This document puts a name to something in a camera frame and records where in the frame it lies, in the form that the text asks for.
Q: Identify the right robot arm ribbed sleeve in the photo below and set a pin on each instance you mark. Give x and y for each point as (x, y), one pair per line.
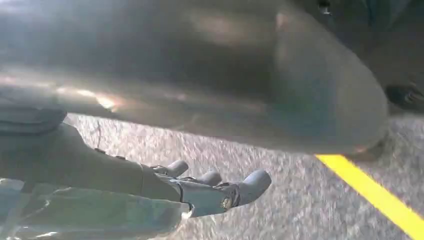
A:
(26, 119)

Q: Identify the black robot leg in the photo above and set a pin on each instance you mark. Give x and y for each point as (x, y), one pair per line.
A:
(397, 49)

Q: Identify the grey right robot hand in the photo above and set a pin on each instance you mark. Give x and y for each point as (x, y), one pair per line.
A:
(198, 66)

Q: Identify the yellow tape line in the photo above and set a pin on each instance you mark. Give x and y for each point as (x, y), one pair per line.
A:
(374, 193)

